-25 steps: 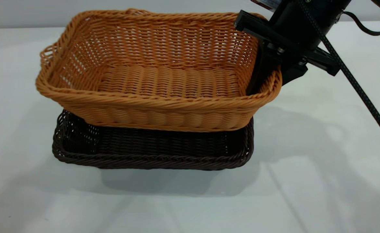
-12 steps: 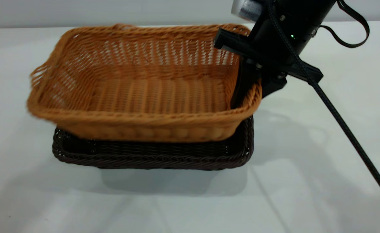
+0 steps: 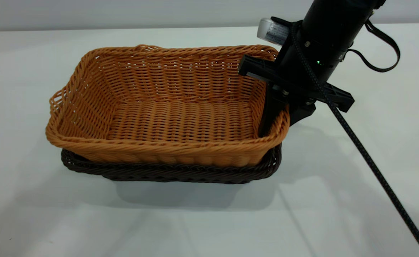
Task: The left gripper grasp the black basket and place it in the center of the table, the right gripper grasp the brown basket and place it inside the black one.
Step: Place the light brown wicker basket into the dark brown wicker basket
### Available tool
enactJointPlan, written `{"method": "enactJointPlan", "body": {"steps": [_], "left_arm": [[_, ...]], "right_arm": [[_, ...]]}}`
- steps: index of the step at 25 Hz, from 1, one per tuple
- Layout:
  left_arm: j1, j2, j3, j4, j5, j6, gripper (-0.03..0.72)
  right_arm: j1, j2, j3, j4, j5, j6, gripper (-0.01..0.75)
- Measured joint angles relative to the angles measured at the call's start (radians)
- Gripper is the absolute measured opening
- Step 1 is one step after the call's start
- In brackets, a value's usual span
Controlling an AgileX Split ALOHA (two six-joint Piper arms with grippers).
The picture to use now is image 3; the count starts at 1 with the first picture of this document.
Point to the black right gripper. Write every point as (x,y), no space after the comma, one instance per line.
(295,84)

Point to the black wicker basket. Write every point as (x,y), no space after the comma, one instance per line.
(166,173)

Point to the orange wicker basket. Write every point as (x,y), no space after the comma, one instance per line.
(177,121)

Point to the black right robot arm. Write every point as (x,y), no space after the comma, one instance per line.
(334,21)

